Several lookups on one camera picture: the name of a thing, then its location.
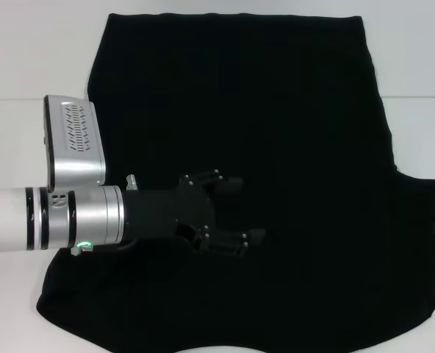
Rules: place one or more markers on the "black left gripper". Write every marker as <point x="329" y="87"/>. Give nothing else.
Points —
<point x="158" y="213"/>

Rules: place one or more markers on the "black t-shirt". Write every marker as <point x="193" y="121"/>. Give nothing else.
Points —
<point x="294" y="110"/>

